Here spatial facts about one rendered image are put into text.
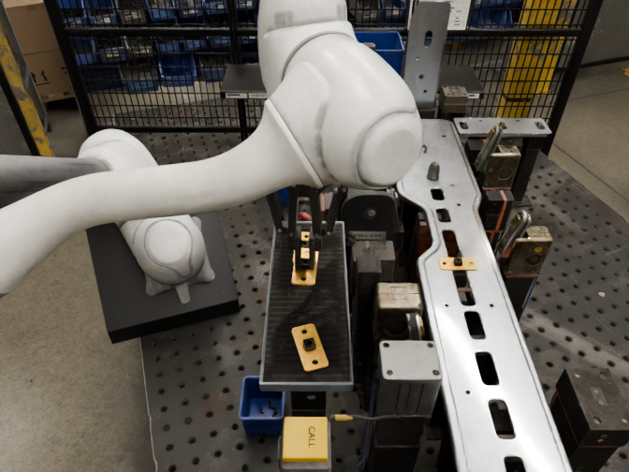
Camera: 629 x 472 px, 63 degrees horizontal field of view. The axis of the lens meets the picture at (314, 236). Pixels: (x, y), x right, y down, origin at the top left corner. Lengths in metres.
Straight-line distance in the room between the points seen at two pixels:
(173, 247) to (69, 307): 1.51
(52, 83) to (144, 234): 3.04
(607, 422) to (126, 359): 1.84
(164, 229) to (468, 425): 0.73
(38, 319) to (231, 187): 2.20
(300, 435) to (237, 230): 1.08
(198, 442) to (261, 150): 0.90
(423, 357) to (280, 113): 0.54
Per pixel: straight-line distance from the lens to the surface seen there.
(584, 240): 1.89
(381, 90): 0.46
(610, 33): 4.69
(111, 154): 1.21
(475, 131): 1.71
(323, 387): 0.79
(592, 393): 1.05
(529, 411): 1.02
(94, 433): 2.21
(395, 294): 1.01
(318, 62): 0.51
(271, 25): 0.60
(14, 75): 3.16
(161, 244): 1.18
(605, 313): 1.68
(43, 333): 2.59
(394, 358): 0.88
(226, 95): 1.83
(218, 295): 1.44
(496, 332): 1.10
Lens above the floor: 1.83
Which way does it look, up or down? 42 degrees down
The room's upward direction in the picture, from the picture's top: straight up
